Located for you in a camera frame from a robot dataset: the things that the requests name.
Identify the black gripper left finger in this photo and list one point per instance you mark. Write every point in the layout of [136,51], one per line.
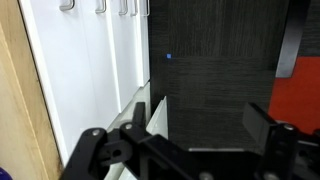
[146,156]

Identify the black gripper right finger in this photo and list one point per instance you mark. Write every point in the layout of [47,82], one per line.
[288,153]

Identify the white top drawer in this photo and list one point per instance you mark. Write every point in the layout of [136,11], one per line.
[55,29]

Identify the white drawer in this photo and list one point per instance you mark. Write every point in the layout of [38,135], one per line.
[124,38]
[100,56]
[55,29]

